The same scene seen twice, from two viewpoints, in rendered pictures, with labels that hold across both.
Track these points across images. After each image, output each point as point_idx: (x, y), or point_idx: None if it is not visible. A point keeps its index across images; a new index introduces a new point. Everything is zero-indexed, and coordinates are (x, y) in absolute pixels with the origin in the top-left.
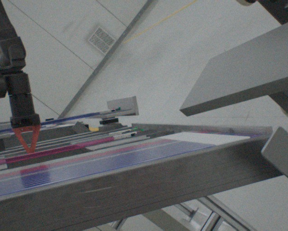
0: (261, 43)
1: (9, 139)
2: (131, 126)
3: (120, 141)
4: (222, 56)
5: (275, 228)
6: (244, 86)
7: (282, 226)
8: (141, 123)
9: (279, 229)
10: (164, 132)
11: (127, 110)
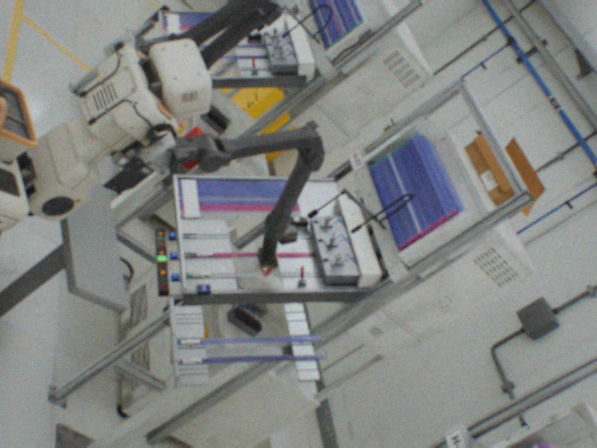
0: (78, 224)
1: None
2: (186, 290)
3: (210, 246)
4: (79, 267)
5: (38, 409)
6: (113, 235)
7: (34, 401)
8: (183, 273)
9: (37, 403)
10: (185, 237)
11: (177, 313)
